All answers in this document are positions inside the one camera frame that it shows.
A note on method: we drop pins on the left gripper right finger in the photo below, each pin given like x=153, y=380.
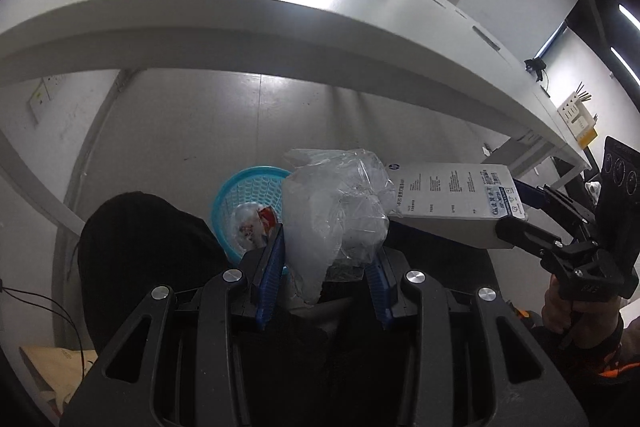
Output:
x=469, y=360

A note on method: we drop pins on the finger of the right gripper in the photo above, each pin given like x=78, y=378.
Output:
x=532, y=239
x=566, y=212

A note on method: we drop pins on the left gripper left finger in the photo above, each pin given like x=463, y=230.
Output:
x=177, y=360

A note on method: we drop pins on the white cardboard box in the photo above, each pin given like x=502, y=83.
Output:
x=461, y=202

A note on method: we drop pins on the clear plastic bag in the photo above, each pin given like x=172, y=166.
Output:
x=336, y=210

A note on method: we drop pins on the person's right hand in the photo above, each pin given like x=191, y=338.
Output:
x=585, y=324

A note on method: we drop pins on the wooden pen holder box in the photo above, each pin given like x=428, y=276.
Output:
x=578, y=118

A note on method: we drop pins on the black desk device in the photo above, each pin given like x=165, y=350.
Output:
x=536, y=66

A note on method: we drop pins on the person's black trouser legs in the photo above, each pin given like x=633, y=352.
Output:
x=333, y=364

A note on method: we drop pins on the white remote control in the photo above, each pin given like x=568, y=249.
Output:
x=490, y=42

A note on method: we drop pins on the white red plastic bag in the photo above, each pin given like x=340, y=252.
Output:
x=245, y=226

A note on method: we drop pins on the red orange snack bag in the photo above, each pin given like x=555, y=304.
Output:
x=268, y=218

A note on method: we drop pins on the blue plastic waste basket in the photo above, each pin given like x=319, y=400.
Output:
x=242, y=196

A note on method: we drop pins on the white wall socket panel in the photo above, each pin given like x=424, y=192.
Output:
x=43, y=95

